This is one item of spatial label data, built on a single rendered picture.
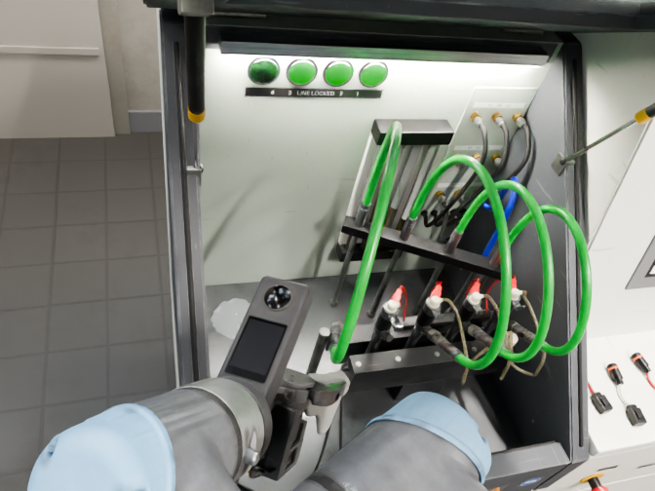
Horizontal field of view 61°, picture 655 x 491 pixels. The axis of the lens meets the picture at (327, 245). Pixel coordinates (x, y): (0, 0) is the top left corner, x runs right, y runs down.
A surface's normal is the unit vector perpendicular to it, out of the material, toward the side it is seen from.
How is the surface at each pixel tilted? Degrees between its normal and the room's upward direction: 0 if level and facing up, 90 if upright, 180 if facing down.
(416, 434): 13
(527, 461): 0
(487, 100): 90
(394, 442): 25
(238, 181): 90
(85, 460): 46
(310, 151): 90
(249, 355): 19
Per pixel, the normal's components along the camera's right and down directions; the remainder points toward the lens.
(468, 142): 0.22, 0.76
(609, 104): -0.96, 0.06
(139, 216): 0.18, -0.65
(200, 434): 0.79, -0.59
